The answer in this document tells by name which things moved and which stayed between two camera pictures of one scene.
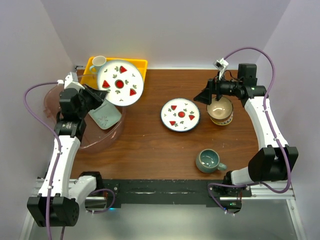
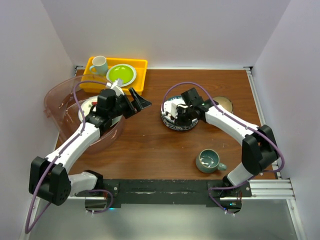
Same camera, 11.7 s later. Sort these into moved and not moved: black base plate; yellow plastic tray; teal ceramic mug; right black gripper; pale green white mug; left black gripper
Moved: right black gripper; left black gripper
Not moved: black base plate; yellow plastic tray; pale green white mug; teal ceramic mug
